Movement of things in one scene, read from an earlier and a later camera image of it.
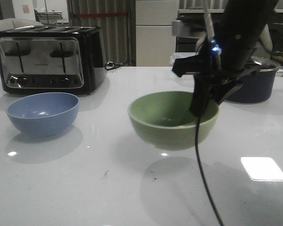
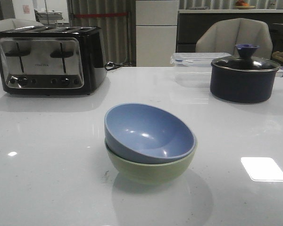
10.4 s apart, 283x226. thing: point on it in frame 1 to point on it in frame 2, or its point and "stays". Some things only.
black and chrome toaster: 62,60 stays
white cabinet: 154,42 stays
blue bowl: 44,114 to 147,134
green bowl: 163,120 to 141,172
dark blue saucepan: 258,86 stays
